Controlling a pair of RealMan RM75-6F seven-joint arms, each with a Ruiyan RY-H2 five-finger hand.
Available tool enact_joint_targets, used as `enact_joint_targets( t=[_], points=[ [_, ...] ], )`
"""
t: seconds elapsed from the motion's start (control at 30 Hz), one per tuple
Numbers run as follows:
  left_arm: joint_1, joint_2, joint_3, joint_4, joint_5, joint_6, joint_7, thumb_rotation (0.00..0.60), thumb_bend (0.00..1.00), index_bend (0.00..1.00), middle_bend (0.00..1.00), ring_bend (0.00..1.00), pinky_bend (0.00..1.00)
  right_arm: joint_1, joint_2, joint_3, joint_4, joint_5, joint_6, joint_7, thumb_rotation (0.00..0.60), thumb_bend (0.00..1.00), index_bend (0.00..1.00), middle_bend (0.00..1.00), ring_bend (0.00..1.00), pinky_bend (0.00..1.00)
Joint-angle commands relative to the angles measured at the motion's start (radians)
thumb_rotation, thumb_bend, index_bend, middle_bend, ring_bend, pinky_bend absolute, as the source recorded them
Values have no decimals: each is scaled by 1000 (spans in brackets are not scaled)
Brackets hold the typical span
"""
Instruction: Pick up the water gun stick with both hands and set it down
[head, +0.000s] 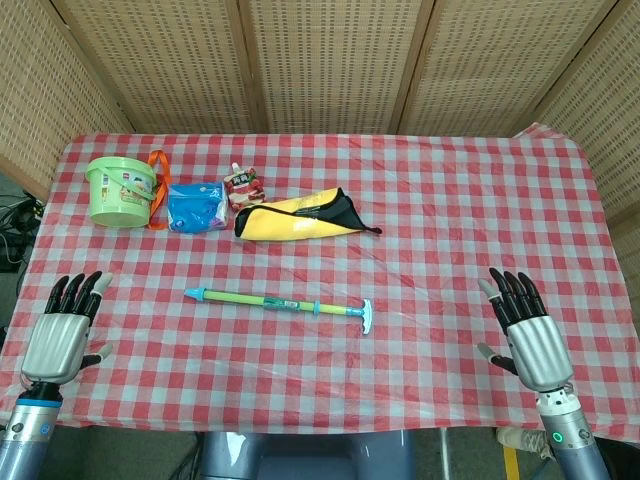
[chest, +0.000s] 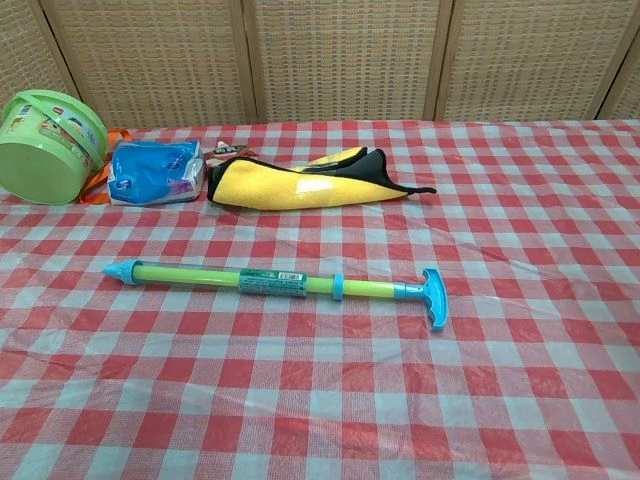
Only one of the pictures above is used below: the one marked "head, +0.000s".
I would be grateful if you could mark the red spouted drink pouch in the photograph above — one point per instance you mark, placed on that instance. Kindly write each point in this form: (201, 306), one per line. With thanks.
(242, 190)

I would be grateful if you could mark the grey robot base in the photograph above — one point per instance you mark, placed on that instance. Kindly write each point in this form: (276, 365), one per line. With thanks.
(300, 457)

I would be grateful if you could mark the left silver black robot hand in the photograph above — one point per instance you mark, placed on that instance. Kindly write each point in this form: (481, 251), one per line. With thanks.
(52, 345)

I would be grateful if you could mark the blue tissue pack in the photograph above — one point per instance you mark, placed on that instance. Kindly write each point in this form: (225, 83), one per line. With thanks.
(192, 210)

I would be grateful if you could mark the white mesh shoe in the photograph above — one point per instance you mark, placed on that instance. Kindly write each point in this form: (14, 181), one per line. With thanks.
(522, 440)

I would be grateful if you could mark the red white checkered tablecloth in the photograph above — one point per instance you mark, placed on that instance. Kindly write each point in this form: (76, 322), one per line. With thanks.
(425, 225)

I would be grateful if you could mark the green toy water pump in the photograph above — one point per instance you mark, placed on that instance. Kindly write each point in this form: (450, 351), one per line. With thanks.
(240, 298)

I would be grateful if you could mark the bamboo folding screen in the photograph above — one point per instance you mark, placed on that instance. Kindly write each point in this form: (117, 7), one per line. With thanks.
(330, 65)

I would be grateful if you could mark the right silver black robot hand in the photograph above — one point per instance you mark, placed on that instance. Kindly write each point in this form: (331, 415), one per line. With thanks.
(540, 350)

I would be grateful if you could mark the green plastic bucket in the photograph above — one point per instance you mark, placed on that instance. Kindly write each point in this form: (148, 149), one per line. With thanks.
(117, 195)

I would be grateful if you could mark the yellow black zipper pouch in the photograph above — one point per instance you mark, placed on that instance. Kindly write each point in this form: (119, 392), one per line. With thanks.
(280, 222)

